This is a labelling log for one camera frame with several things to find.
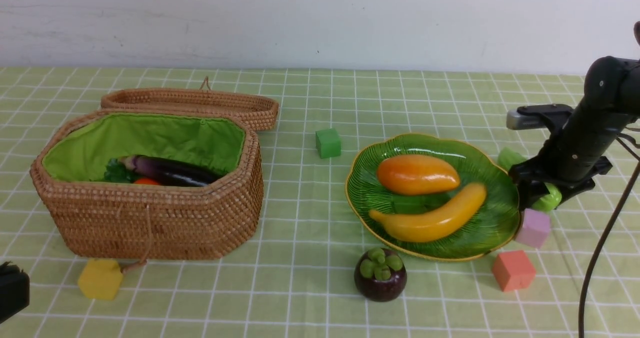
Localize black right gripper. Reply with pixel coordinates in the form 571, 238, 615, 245
508, 117, 614, 211

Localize purple toy mangosteen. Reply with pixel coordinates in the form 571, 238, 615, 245
353, 247, 408, 303

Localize pink foam cube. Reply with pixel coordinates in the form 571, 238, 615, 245
492, 250, 537, 291

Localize woven wicker basket green lining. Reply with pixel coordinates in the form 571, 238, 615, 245
30, 109, 265, 261

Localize black cable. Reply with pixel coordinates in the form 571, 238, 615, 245
578, 123, 640, 338

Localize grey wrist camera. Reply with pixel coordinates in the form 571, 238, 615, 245
506, 104, 574, 133

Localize green toy bitter gourd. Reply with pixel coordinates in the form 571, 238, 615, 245
497, 147, 562, 213

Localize orange toy mango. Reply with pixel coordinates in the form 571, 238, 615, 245
375, 154, 461, 196

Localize orange toy carrot green leaves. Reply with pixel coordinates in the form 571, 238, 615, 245
100, 158, 160, 185

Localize yellow toy banana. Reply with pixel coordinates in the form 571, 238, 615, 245
368, 182, 488, 243

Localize woven wicker basket lid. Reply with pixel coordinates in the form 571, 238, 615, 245
100, 77, 280, 131

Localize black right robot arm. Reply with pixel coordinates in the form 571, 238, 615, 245
506, 56, 640, 209

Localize green leaf-shaped glass plate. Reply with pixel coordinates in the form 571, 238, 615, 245
344, 133, 522, 262

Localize lilac foam cube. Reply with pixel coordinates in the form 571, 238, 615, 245
514, 208, 551, 249

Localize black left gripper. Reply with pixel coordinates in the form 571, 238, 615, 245
0, 262, 30, 324

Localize dark purple toy eggplant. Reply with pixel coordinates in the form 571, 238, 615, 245
118, 155, 223, 187

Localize yellow foam block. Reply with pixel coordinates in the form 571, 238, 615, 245
77, 259, 124, 300

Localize green foam cube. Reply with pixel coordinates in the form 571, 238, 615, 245
315, 128, 342, 160

